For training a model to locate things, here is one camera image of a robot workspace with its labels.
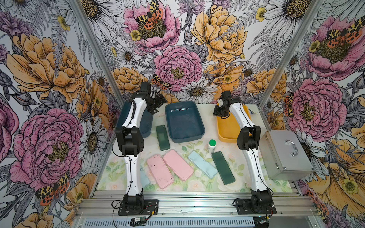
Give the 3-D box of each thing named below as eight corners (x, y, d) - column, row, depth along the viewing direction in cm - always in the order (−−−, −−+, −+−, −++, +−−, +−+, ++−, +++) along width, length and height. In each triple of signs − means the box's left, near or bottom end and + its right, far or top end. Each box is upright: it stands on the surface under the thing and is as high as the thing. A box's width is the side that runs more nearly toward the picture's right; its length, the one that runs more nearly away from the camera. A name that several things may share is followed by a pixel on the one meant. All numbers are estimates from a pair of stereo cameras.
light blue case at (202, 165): (187, 158, 94) (187, 156, 92) (193, 152, 97) (193, 150, 95) (211, 179, 85) (212, 178, 83) (217, 172, 88) (218, 170, 86)
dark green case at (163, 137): (160, 151, 97) (160, 149, 95) (155, 128, 109) (155, 126, 108) (171, 148, 98) (170, 147, 97) (165, 125, 111) (164, 124, 109)
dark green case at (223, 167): (224, 185, 83) (225, 184, 82) (210, 154, 96) (211, 153, 94) (234, 181, 85) (235, 180, 83) (220, 151, 97) (220, 150, 95)
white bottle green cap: (207, 153, 95) (209, 147, 88) (207, 146, 98) (208, 139, 92) (214, 153, 95) (216, 147, 88) (213, 146, 98) (215, 139, 92)
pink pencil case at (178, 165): (183, 182, 84) (183, 180, 82) (161, 155, 95) (161, 153, 93) (194, 172, 88) (194, 170, 86) (171, 148, 98) (171, 146, 96)
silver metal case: (268, 180, 85) (283, 170, 72) (255, 143, 102) (265, 129, 89) (300, 180, 85) (321, 170, 72) (282, 143, 102) (296, 129, 89)
